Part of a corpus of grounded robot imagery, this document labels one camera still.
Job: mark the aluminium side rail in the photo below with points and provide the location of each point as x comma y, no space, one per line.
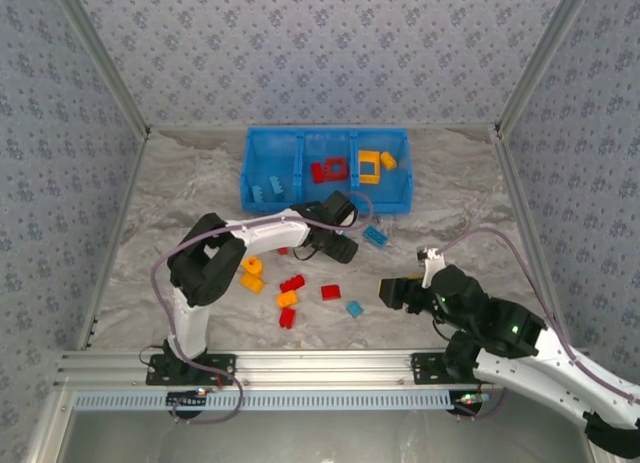
115,233
520,208

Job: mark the small black controller board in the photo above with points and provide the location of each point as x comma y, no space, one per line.
187,399
467,399

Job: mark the yellow window frame brick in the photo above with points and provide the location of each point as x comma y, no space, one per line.
369,179

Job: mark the blue long brick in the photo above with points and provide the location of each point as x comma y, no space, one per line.
257,193

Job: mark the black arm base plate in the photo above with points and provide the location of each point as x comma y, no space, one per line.
425,370
222,370

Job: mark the orange small square brick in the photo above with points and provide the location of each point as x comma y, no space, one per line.
287,298

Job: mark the red long brick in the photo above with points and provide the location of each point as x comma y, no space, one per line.
292,283

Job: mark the red window frame brick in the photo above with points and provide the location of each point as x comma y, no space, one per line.
326,170

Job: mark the light blue small brick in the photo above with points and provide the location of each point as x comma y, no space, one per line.
354,309

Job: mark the yellow round-top block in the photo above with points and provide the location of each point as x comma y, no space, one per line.
252,283

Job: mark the blue three-compartment bin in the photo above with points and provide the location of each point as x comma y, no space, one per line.
400,193

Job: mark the aluminium frame post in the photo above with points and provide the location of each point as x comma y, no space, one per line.
103,58
542,58

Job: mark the steel front panel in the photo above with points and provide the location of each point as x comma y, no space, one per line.
320,438

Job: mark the red rectangular brick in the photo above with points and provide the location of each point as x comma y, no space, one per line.
317,173
287,317

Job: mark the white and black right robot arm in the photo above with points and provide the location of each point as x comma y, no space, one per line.
550,378

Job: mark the orange rectangular brick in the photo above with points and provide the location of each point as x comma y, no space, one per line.
388,160

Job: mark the wide aluminium front rail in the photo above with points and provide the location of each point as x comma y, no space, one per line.
320,368

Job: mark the red small brick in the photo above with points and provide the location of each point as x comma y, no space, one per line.
283,251

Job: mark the red sloped brick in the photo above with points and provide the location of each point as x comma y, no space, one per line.
330,292

